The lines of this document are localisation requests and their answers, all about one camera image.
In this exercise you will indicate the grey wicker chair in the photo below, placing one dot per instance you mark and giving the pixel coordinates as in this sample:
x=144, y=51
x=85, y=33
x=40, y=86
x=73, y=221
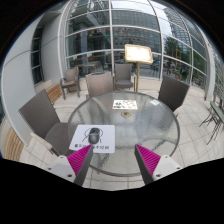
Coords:
x=173, y=91
x=99, y=84
x=71, y=77
x=40, y=116
x=123, y=74

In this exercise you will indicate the black computer mouse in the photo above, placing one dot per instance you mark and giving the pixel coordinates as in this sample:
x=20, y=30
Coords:
x=94, y=136

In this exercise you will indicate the white printed mouse pad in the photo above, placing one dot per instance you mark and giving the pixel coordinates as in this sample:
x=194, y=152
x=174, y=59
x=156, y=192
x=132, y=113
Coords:
x=108, y=138

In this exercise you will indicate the gold menu sign stand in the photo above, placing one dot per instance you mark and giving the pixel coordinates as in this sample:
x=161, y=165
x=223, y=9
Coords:
x=138, y=53

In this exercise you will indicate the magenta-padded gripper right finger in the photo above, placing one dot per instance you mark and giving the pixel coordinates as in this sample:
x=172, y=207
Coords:
x=166, y=166

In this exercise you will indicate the wooden slatted bench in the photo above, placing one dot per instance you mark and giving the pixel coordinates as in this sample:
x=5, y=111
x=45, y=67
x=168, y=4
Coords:
x=54, y=92
x=11, y=146

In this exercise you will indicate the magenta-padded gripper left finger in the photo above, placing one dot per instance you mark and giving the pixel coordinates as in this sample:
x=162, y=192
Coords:
x=59, y=166

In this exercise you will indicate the colourful picture menu card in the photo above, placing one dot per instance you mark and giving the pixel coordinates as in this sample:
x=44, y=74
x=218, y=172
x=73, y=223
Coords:
x=125, y=104

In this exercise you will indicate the dark metal folding furniture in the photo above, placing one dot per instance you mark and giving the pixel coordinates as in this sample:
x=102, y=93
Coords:
x=215, y=118

